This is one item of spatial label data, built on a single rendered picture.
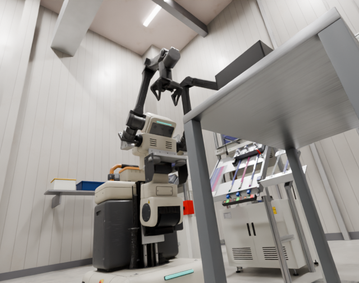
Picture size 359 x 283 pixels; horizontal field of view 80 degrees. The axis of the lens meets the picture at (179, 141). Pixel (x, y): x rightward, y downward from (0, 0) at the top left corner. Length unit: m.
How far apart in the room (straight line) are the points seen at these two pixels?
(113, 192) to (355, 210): 4.13
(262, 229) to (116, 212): 1.41
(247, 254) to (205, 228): 1.88
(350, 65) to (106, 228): 1.35
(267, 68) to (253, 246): 2.04
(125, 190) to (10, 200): 4.05
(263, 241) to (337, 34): 2.04
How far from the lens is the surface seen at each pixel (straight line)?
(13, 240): 5.35
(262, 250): 2.38
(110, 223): 1.47
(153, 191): 1.33
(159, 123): 1.45
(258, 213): 2.34
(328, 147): 4.94
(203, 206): 0.60
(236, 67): 0.70
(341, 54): 0.49
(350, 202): 4.82
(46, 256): 5.44
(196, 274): 1.38
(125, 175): 1.63
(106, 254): 1.47
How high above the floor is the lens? 0.46
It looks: 22 degrees up
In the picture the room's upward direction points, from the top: 7 degrees counter-clockwise
